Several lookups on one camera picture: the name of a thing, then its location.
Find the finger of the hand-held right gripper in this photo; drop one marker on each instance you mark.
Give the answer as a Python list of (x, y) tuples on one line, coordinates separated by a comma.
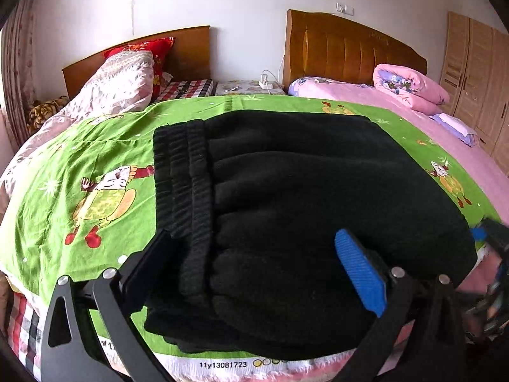
[(495, 232)]

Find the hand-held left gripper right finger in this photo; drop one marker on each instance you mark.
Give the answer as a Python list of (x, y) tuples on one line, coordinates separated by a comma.
[(362, 274)]

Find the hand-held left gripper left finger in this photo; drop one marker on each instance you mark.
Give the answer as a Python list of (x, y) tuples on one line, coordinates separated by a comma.
[(145, 266)]

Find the black pants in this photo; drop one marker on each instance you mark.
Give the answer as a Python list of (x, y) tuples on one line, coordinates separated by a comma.
[(298, 207)]

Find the pink bedsheet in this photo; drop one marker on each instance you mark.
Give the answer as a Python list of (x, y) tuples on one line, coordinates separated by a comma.
[(477, 159)]

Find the purple pillow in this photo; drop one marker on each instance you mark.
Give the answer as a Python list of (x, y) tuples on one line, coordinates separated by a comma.
[(453, 127)]

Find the green cartoon printed sheet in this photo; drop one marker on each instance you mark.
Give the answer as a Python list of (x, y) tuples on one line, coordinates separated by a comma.
[(99, 155)]

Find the light wooden wardrobe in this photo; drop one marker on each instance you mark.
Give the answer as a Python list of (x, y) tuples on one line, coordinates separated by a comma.
[(477, 71)]

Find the folded pink cartoon quilt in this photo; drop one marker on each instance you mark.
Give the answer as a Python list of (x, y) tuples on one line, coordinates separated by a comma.
[(413, 85)]

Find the tiger print plush blanket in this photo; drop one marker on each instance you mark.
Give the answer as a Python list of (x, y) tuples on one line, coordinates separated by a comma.
[(43, 113)]

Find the pink floral quilt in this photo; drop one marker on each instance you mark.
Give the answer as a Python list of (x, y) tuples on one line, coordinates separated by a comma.
[(115, 83)]

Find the nightstand with printed cover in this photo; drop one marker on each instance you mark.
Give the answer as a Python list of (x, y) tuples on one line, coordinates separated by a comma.
[(242, 87)]

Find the red pillow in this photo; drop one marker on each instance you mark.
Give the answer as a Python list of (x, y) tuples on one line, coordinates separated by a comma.
[(159, 53)]

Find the white power strip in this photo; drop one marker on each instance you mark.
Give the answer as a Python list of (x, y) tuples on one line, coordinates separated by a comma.
[(265, 81)]

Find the plain wooden headboard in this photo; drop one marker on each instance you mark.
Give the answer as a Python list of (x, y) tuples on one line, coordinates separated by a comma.
[(187, 51)]

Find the padded brown wooden headboard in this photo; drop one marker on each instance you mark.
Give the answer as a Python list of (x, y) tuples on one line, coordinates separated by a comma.
[(346, 51)]

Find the pink floral curtain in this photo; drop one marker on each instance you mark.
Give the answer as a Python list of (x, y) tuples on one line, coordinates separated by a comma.
[(16, 67)]

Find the white wall socket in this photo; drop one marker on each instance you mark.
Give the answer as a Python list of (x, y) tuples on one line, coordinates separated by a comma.
[(345, 8)]

